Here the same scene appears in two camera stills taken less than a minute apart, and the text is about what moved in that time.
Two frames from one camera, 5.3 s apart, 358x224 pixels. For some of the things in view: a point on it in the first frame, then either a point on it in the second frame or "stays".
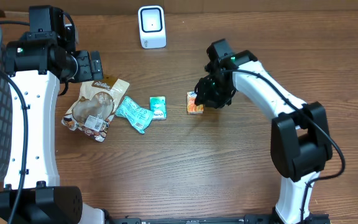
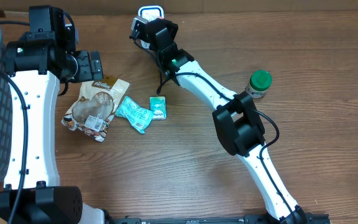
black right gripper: (207, 98) to (172, 26)
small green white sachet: (158, 105) stays
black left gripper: (88, 73) stays
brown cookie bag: (95, 106) stays
